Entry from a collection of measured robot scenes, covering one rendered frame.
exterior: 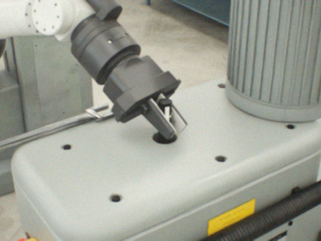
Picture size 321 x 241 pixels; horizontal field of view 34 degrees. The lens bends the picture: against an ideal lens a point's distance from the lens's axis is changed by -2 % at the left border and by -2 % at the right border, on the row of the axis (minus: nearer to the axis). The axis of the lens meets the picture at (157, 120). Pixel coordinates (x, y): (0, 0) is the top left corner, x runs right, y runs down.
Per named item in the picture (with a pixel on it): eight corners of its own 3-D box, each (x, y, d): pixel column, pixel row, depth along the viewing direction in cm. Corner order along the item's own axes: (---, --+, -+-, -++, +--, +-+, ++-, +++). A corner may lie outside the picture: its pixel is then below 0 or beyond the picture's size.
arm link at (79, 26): (63, 71, 81) (21, 21, 84) (106, 65, 90) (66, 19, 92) (101, 14, 75) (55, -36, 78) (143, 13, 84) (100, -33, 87)
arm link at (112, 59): (166, 106, 88) (121, 56, 91) (190, 69, 81) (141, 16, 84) (110, 136, 80) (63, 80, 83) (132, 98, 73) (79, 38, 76)
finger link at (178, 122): (186, 123, 79) (159, 93, 80) (177, 135, 81) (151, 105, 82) (193, 119, 80) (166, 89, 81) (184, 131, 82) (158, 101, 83)
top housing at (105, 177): (84, 330, 70) (72, 243, 62) (12, 221, 89) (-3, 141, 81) (323, 204, 92) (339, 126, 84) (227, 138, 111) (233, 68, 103)
